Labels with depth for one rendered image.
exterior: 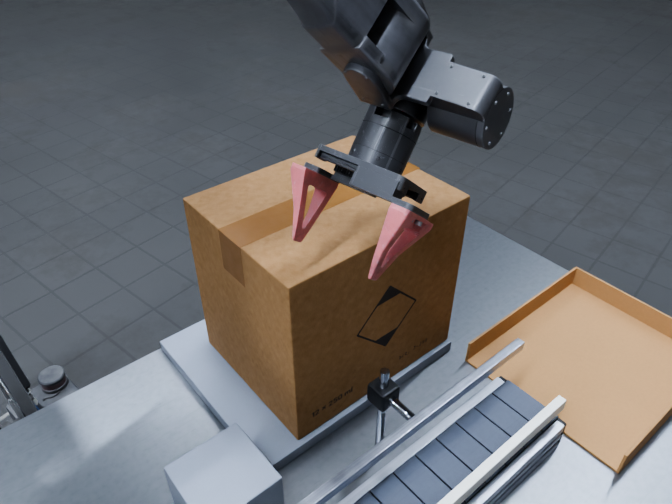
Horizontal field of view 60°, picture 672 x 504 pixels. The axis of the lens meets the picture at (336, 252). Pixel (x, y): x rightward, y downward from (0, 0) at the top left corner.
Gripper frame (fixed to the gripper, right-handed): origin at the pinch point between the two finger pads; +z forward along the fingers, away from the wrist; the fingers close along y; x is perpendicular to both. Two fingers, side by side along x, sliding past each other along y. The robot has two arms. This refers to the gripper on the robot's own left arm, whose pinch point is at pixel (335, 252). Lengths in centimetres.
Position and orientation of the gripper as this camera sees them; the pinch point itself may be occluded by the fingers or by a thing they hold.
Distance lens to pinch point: 58.2
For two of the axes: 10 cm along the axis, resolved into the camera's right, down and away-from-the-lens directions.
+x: 4.8, 1.4, 8.7
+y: 7.8, 3.9, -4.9
